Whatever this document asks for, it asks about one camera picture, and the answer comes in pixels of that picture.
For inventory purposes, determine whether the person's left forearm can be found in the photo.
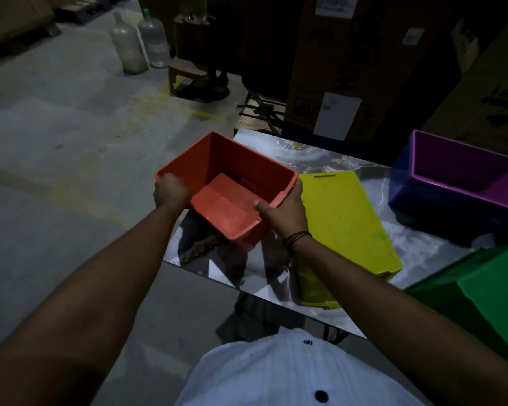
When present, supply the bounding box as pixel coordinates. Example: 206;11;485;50
0;205;186;406

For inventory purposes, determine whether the person's right hand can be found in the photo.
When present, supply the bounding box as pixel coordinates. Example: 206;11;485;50
253;178;309;241

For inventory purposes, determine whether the large brown cardboard box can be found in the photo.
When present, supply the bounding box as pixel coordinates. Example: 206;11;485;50
284;0;454;144
422;4;508;159

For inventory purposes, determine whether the black wrist band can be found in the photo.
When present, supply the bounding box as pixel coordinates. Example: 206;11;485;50
284;231;313;251

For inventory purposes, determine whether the white buttoned shirt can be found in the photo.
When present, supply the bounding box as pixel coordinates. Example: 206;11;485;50
174;327;428;406

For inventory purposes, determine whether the yellow plastic storage bin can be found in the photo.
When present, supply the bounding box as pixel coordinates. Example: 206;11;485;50
291;170;403;310

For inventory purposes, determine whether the person's left hand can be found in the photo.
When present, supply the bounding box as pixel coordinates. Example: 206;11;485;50
153;173;191;211

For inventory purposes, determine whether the purple plastic storage bin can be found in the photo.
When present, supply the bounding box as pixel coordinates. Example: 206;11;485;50
388;130;508;246

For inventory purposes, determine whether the green plastic storage bin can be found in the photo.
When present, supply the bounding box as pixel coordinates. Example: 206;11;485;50
405;239;508;368

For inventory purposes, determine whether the blue wooden pallet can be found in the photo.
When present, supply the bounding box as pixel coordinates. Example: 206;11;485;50
54;0;131;26

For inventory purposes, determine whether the large clear water jug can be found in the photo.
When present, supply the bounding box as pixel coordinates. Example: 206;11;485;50
137;8;171;68
109;11;149;76

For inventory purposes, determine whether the small wooden stool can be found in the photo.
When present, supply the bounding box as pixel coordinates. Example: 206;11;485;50
168;57;230;102

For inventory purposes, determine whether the red plastic storage bin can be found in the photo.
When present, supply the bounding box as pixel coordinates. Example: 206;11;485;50
155;131;299;252

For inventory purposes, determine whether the white paper label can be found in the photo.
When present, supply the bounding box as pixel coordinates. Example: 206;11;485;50
315;0;359;19
313;92;362;141

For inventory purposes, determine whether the person's right forearm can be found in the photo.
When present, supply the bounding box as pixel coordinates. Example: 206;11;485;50
289;234;508;406

